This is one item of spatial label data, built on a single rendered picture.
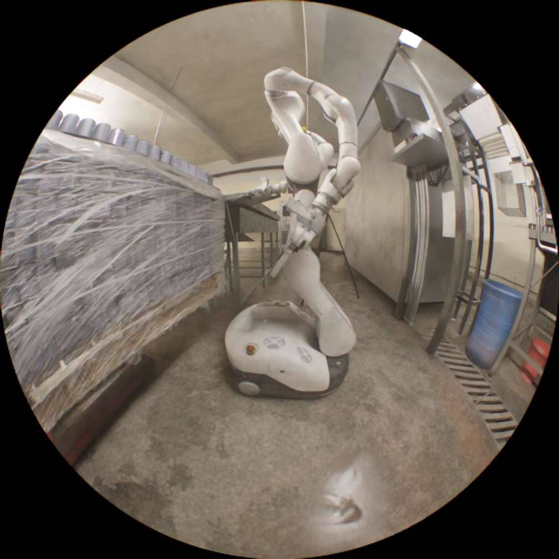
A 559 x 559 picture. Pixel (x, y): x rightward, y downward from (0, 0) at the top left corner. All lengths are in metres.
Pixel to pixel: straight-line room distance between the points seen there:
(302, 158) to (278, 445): 1.18
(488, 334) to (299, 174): 1.65
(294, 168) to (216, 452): 1.20
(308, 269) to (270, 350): 0.35
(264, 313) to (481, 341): 1.70
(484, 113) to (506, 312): 1.50
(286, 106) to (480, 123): 1.62
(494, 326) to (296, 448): 1.49
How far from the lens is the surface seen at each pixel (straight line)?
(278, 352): 0.66
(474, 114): 2.02
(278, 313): 1.00
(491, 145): 1.87
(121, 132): 0.73
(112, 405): 1.14
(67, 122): 0.68
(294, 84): 0.80
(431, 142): 1.51
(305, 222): 0.49
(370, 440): 0.91
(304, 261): 0.65
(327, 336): 0.79
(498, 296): 1.55
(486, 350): 1.67
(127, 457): 1.04
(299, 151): 0.73
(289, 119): 0.89
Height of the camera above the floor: 0.79
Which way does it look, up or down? 16 degrees down
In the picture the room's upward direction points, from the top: straight up
